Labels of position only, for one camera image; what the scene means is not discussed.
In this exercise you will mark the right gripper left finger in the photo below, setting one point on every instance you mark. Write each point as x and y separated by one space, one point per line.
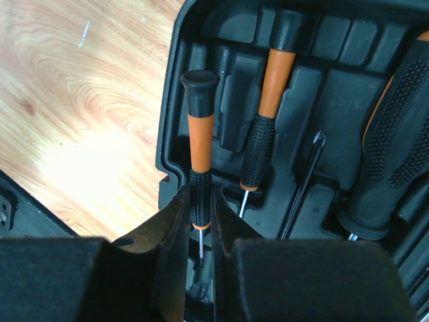
140 277

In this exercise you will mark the black-handled screwdriver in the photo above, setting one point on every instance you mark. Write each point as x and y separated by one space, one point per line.
395 148

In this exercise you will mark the black plastic tool case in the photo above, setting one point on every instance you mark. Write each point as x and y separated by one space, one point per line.
345 56

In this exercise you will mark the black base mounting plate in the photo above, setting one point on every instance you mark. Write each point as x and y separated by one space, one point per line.
24 216

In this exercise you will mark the small brown-handled screwdriver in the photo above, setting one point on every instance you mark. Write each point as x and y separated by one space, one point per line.
199 93

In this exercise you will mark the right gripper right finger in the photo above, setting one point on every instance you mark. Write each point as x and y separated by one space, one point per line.
258 279

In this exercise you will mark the orange-black precision screwdriver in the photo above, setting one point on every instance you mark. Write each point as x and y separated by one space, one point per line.
286 29

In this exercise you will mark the orange-handled screwdriver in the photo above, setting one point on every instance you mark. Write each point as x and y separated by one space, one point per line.
294 208

